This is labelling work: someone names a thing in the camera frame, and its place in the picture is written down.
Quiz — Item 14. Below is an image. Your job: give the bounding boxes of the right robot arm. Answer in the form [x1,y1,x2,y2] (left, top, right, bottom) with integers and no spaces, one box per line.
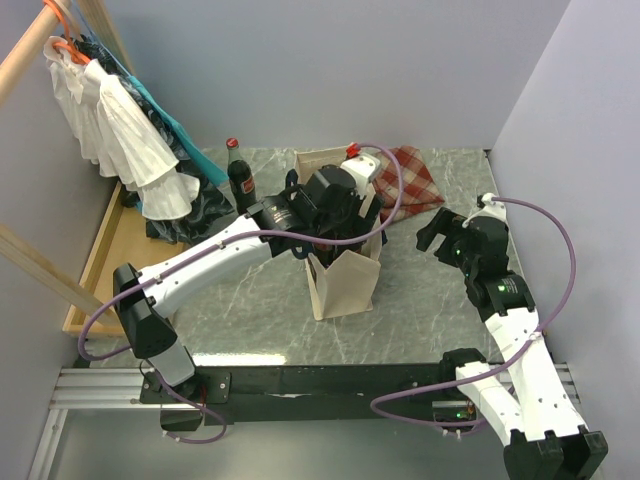
[416,202,608,479]

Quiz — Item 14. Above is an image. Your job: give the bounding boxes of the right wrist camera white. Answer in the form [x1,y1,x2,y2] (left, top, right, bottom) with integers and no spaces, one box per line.
[462,193,508,229]

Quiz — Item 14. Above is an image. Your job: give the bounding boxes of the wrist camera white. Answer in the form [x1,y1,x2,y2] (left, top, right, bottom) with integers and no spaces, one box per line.
[340,143,382,198]
[462,193,508,229]

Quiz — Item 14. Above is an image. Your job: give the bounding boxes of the cream canvas tote bag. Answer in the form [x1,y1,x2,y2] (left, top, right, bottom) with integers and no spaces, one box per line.
[293,146,383,320]

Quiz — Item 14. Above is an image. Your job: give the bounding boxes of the aluminium frame rail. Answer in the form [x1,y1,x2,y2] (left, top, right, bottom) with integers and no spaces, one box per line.
[27,367,151,480]

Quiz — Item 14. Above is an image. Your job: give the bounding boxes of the teal garment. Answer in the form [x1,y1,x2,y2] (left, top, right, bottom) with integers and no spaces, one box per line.
[75,37,228,188]

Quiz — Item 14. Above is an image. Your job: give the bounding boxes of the red plaid folded cloth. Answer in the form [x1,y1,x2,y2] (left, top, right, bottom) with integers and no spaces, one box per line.
[373,145,445,222]

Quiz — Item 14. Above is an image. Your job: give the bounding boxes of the orange hanger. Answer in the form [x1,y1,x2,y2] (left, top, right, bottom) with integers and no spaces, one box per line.
[43,0,91,65]

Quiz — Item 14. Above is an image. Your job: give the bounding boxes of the dark floral garment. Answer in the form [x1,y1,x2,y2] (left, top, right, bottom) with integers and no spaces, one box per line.
[74,39,236,247]

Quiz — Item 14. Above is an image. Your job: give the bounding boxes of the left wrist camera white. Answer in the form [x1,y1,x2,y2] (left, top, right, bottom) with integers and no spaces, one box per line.
[340,143,382,198]

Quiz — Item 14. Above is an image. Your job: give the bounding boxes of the wooden clothes rack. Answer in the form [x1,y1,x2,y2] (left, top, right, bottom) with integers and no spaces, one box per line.
[1,1,185,337]

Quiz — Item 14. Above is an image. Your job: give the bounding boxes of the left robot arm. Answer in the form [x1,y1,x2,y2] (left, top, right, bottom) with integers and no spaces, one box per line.
[113,154,381,402]

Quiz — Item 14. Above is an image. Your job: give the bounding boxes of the black base beam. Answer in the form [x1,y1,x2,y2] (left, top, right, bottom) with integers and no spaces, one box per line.
[139,363,481,424]

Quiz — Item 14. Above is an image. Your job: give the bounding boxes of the white pleated garment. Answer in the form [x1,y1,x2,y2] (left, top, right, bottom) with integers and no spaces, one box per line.
[43,36,200,221]

